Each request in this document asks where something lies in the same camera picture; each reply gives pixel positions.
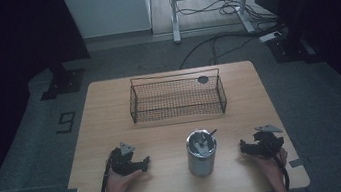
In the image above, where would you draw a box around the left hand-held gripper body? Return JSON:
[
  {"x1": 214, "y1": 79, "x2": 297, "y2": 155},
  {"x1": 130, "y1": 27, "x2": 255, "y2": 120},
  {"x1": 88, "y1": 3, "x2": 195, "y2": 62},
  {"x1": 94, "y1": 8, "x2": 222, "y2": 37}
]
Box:
[{"x1": 107, "y1": 139, "x2": 146, "y2": 179}]

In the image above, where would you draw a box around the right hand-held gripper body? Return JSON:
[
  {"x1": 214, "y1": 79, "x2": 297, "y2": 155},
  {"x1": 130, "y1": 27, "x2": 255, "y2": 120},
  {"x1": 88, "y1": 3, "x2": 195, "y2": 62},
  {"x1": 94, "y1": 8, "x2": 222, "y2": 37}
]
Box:
[{"x1": 251, "y1": 122, "x2": 288, "y2": 160}]

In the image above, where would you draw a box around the person's left hand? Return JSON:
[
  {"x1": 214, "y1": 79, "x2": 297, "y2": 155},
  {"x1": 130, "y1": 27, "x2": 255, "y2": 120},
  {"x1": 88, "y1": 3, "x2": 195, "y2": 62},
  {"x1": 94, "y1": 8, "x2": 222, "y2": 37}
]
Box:
[{"x1": 102, "y1": 163, "x2": 147, "y2": 192}]

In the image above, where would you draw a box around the person's right hand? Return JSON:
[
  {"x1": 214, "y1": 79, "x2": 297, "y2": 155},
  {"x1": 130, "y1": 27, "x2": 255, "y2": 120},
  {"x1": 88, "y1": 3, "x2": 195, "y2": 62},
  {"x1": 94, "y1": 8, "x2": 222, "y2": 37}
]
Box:
[{"x1": 250, "y1": 146, "x2": 292, "y2": 183}]

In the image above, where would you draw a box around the grey tape marker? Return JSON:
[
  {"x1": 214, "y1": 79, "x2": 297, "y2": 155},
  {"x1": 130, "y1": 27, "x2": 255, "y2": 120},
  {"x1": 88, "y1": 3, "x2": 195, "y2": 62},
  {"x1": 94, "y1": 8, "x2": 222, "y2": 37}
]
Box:
[{"x1": 288, "y1": 157, "x2": 305, "y2": 169}]

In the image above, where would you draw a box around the black drinking straw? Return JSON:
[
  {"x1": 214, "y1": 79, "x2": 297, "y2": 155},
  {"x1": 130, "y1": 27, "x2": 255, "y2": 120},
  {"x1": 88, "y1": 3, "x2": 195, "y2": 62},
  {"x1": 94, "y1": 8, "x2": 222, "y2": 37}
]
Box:
[{"x1": 198, "y1": 128, "x2": 221, "y2": 147}]

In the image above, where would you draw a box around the silver metal tumbler with lid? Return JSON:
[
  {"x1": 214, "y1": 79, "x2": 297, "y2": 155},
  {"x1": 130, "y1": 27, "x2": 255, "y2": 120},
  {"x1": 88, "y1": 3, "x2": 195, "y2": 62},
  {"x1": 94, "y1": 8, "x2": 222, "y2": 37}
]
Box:
[{"x1": 183, "y1": 127, "x2": 223, "y2": 180}]

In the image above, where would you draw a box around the black round disc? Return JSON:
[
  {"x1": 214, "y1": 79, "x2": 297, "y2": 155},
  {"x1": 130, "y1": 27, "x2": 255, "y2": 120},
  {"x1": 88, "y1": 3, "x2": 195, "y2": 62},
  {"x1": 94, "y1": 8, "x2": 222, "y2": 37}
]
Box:
[{"x1": 196, "y1": 75, "x2": 210, "y2": 85}]

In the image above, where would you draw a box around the black stand base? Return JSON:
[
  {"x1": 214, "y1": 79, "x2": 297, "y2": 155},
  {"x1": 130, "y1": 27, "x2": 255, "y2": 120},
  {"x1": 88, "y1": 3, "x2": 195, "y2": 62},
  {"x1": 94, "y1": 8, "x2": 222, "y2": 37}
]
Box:
[
  {"x1": 265, "y1": 29, "x2": 319, "y2": 67},
  {"x1": 35, "y1": 60, "x2": 90, "y2": 102}
]

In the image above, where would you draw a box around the white power strip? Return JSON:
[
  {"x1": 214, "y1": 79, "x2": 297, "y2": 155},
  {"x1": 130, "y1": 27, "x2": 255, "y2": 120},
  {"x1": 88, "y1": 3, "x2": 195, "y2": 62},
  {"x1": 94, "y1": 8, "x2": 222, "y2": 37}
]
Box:
[{"x1": 258, "y1": 30, "x2": 284, "y2": 44}]

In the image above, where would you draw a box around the dark curtain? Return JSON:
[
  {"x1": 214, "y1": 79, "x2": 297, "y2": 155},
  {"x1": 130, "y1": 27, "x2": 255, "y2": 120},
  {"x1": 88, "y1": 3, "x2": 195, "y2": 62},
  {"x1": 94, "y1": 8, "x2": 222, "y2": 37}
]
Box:
[
  {"x1": 254, "y1": 0, "x2": 341, "y2": 126},
  {"x1": 0, "y1": 0, "x2": 110, "y2": 192}
]

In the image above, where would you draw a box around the white partition panel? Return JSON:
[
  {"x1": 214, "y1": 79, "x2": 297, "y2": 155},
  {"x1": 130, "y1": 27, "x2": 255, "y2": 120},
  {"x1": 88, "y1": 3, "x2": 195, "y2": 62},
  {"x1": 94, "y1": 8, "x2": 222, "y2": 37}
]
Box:
[{"x1": 60, "y1": 0, "x2": 156, "y2": 43}]

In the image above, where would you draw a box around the left hand-held gripper black cable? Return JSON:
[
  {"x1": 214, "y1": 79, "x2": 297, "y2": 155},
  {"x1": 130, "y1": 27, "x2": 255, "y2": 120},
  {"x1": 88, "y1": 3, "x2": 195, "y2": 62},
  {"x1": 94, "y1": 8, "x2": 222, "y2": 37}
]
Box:
[{"x1": 87, "y1": 149, "x2": 121, "y2": 192}]

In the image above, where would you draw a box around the hand-held gripper black cable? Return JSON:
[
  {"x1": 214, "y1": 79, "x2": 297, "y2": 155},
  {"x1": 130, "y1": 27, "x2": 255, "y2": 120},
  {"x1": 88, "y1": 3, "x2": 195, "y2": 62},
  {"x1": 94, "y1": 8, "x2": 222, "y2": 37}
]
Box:
[
  {"x1": 87, "y1": 149, "x2": 121, "y2": 192},
  {"x1": 265, "y1": 139, "x2": 292, "y2": 192}
]

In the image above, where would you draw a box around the right hand-held gripper black cable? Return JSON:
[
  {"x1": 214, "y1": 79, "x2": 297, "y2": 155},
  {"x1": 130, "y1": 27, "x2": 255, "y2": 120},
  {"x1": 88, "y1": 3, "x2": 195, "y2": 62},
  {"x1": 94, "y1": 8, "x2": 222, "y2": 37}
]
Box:
[{"x1": 265, "y1": 139, "x2": 292, "y2": 192}]

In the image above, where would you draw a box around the dark wire mesh basket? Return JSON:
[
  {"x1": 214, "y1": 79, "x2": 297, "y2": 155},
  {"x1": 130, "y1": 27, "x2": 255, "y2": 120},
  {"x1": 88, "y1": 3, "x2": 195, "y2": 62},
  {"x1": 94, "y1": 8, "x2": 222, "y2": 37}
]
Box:
[{"x1": 125, "y1": 65, "x2": 229, "y2": 128}]

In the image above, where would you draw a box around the long black floor cable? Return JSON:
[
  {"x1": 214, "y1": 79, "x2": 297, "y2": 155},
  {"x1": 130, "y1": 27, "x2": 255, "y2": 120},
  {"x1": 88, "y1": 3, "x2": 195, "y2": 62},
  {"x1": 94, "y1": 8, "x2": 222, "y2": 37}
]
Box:
[{"x1": 175, "y1": 23, "x2": 288, "y2": 70}]

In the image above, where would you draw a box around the tangle of black floor cables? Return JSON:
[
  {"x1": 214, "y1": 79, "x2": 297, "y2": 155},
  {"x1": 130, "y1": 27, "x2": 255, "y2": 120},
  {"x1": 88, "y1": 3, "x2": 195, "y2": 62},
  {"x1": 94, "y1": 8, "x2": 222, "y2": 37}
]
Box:
[{"x1": 175, "y1": 0, "x2": 280, "y2": 37}]

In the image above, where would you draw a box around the white metal desk frame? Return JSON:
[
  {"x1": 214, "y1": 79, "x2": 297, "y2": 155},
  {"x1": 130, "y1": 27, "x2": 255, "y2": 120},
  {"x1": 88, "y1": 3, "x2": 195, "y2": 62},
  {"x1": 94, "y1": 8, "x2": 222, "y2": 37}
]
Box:
[{"x1": 167, "y1": 0, "x2": 263, "y2": 45}]

